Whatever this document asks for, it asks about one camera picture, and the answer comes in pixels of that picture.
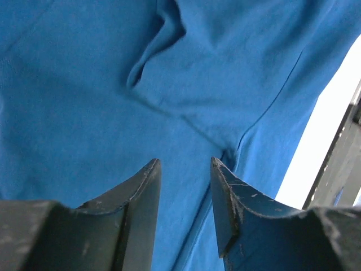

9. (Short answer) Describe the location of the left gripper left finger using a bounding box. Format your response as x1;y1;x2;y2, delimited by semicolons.
1;159;161;270

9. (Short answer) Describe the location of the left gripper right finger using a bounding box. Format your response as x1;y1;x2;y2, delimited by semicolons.
210;158;360;270

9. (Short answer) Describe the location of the navy blue t shirt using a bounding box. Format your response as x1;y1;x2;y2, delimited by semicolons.
1;1;360;270

